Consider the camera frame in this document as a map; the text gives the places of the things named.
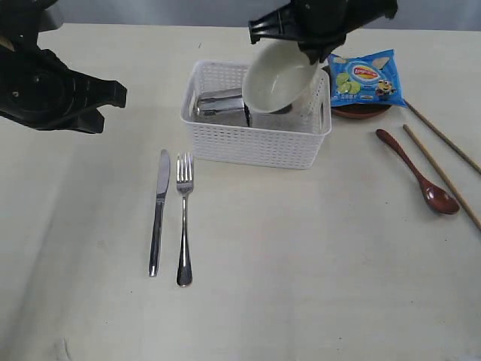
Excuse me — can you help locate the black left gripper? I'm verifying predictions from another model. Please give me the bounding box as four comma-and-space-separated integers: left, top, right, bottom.
248, 0, 398, 64

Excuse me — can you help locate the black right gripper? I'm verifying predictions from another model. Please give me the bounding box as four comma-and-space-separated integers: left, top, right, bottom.
1, 45, 127, 134

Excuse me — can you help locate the speckled white ceramic bowl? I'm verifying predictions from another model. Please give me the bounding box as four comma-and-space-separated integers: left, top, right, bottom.
242, 41, 318, 114

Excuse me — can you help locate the blue Lay's chips bag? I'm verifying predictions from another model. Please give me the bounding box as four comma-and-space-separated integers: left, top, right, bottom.
328, 49, 407, 108

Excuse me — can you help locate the brown round plate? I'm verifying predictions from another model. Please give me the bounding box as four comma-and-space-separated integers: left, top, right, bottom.
322, 65, 392, 120

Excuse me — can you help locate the white perforated plastic basket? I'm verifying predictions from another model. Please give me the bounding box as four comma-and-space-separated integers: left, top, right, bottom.
180, 60, 332, 169

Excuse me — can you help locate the silver table knife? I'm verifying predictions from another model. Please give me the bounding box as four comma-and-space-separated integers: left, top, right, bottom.
148, 149, 171, 278

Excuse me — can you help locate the silver metal fork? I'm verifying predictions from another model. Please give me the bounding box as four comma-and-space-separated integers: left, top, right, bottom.
177, 153, 194, 287

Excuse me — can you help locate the wooden chopstick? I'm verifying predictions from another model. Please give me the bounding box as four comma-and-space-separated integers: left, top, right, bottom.
402, 124, 481, 229
405, 101, 481, 174

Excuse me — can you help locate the brown wooden spoon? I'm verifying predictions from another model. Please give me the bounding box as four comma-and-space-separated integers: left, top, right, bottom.
376, 129, 460, 215

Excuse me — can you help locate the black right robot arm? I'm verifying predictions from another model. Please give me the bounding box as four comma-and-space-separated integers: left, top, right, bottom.
1, 1, 127, 134

